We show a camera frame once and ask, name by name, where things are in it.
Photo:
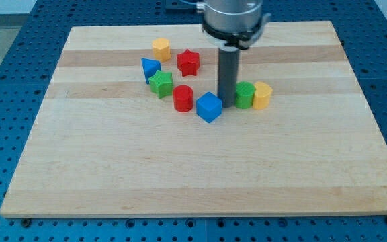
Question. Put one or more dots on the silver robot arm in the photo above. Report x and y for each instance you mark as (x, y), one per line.
(232, 25)

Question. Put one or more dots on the yellow hexagon block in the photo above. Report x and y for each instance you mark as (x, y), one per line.
(161, 49)

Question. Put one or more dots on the blue triangle block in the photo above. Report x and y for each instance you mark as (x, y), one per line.
(150, 67)

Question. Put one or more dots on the red cylinder block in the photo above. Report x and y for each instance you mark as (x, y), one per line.
(183, 98)

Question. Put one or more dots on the blue cube block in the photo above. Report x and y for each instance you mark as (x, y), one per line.
(208, 107)

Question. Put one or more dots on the green cylinder block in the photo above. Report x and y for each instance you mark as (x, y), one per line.
(244, 95)

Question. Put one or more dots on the green star block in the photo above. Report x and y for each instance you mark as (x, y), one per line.
(161, 83)

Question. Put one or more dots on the wooden board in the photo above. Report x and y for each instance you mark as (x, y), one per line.
(104, 146)

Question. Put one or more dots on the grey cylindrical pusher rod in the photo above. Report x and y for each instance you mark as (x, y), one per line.
(228, 65)

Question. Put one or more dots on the black mounting plate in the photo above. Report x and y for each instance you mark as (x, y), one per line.
(180, 6)

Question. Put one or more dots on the red star block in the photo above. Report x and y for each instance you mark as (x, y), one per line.
(188, 62)

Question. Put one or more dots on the yellow heart block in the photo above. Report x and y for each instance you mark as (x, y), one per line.
(262, 95)

